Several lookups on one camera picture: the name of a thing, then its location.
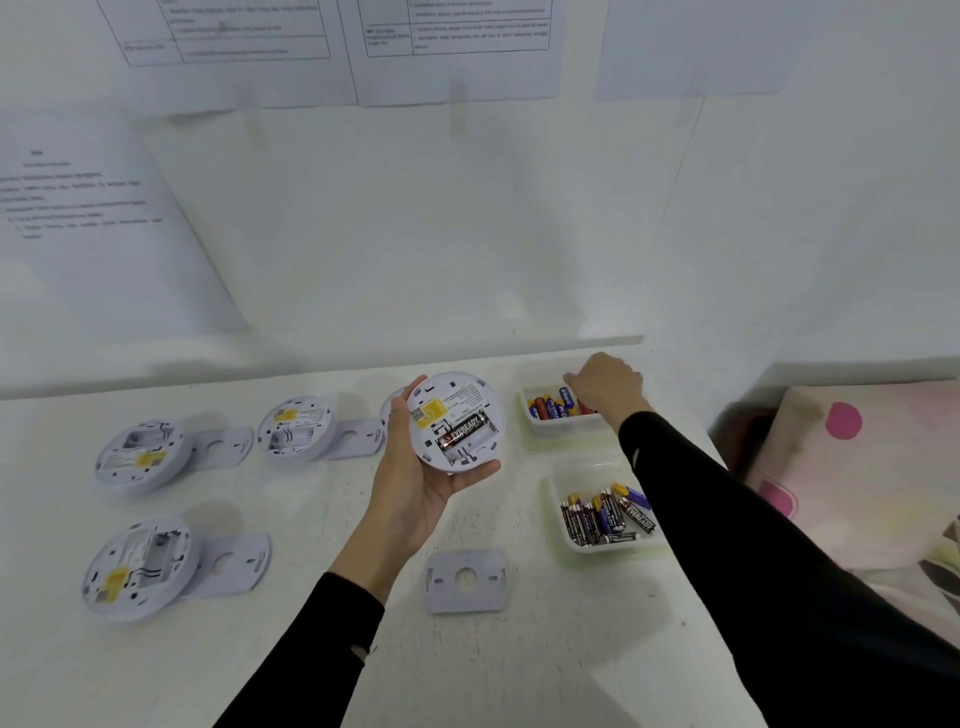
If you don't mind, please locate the mounting plate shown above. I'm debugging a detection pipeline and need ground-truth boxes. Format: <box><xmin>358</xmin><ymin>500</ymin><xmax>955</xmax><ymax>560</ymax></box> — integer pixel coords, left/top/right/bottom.
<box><xmin>326</xmin><ymin>418</ymin><xmax>385</xmax><ymax>461</ymax></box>
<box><xmin>179</xmin><ymin>533</ymin><xmax>273</xmax><ymax>599</ymax></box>
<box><xmin>185</xmin><ymin>425</ymin><xmax>256</xmax><ymax>472</ymax></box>
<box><xmin>423</xmin><ymin>548</ymin><xmax>510</xmax><ymax>616</ymax></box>

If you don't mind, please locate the person's right hand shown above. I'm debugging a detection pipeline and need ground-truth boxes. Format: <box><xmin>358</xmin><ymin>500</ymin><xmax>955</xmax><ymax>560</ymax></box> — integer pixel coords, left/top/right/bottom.
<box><xmin>562</xmin><ymin>352</ymin><xmax>654</xmax><ymax>433</ymax></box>

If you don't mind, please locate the person's right forearm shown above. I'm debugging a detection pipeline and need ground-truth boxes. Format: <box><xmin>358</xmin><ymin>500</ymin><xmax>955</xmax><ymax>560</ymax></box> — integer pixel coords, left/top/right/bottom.
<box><xmin>616</xmin><ymin>408</ymin><xmax>960</xmax><ymax>728</ymax></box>

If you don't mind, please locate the black battery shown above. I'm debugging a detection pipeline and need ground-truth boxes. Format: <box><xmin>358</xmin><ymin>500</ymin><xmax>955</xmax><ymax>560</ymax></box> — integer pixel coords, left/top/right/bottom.
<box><xmin>438</xmin><ymin>412</ymin><xmax>489</xmax><ymax>450</ymax></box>

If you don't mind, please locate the pink dotted bedsheet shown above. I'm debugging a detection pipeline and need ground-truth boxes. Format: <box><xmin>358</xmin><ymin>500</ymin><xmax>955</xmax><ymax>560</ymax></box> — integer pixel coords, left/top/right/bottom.
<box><xmin>854</xmin><ymin>554</ymin><xmax>960</xmax><ymax>646</ymax></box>

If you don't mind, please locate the pink dotted pillow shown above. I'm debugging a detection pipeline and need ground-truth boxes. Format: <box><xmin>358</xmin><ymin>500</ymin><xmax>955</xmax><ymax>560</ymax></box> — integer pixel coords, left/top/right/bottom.
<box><xmin>746</xmin><ymin>378</ymin><xmax>960</xmax><ymax>571</ymax></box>

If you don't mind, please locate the white paper with text lines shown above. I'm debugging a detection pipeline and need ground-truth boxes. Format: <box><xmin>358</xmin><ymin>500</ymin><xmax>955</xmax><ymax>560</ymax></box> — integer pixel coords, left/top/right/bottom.
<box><xmin>0</xmin><ymin>108</ymin><xmax>249</xmax><ymax>339</ymax></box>

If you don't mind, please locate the person's left hand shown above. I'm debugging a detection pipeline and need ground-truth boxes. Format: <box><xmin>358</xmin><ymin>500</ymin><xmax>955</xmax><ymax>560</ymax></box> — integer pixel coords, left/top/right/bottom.
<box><xmin>329</xmin><ymin>374</ymin><xmax>502</xmax><ymax>601</ymax></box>

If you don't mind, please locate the white round smoke detector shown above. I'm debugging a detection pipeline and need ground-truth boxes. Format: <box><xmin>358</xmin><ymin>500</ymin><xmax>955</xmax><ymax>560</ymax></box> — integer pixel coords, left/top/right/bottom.
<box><xmin>378</xmin><ymin>386</ymin><xmax>410</xmax><ymax>436</ymax></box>
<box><xmin>256</xmin><ymin>395</ymin><xmax>337</xmax><ymax>465</ymax></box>
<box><xmin>407</xmin><ymin>371</ymin><xmax>508</xmax><ymax>475</ymax></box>
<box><xmin>80</xmin><ymin>515</ymin><xmax>204</xmax><ymax>624</ymax></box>
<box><xmin>93</xmin><ymin>419</ymin><xmax>195</xmax><ymax>496</ymax></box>

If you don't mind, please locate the clear plastic container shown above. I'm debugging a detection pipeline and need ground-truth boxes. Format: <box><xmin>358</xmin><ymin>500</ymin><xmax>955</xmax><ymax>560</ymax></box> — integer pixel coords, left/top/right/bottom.
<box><xmin>543</xmin><ymin>453</ymin><xmax>669</xmax><ymax>564</ymax></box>
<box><xmin>517</xmin><ymin>359</ymin><xmax>654</xmax><ymax>451</ymax></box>

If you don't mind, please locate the brown patterned cloth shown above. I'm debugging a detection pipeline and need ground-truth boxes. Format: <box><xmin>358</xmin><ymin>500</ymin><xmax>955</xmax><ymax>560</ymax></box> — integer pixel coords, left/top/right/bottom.
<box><xmin>918</xmin><ymin>517</ymin><xmax>960</xmax><ymax>594</ymax></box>

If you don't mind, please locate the person's left forearm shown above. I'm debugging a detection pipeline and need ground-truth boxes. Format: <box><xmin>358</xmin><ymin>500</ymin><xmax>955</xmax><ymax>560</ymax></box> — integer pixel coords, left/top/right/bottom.
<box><xmin>213</xmin><ymin>566</ymin><xmax>388</xmax><ymax>728</ymax></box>

